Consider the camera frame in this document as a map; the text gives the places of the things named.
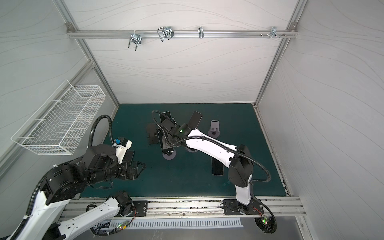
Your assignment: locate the black folding phone stand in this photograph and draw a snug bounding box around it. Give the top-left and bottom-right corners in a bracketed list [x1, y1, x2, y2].
[146, 123, 159, 145]

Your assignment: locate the purple round stand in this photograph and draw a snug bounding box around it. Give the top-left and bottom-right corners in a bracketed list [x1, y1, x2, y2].
[163, 150, 177, 160]
[208, 120, 220, 139]

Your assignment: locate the purple phone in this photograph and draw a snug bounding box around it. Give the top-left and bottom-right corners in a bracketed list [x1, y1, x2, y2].
[188, 111, 203, 130]
[212, 158, 224, 176]

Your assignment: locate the teal edged phone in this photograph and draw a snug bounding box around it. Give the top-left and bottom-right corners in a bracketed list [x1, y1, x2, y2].
[122, 150, 135, 166]

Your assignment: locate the white edged phone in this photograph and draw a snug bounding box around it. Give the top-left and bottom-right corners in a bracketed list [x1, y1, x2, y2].
[158, 131, 174, 154]

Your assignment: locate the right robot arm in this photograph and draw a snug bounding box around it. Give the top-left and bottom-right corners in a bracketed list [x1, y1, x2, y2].
[151, 110, 278, 234]

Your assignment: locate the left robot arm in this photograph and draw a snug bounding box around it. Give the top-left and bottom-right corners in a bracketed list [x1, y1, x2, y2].
[7, 115, 146, 240]

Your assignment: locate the black back-left phone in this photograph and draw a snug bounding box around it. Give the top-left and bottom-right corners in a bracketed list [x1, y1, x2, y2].
[160, 111, 172, 122]

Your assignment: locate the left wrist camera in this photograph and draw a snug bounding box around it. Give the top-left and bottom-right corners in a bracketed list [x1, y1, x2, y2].
[114, 138, 132, 164]

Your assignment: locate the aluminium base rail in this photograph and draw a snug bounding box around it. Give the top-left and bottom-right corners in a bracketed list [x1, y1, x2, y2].
[60, 196, 307, 221]

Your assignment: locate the white wire basket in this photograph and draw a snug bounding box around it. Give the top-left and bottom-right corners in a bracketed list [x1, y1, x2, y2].
[11, 80, 106, 156]

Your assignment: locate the aluminium cross rail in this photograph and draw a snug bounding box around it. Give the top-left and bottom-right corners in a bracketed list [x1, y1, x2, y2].
[67, 29, 299, 39]

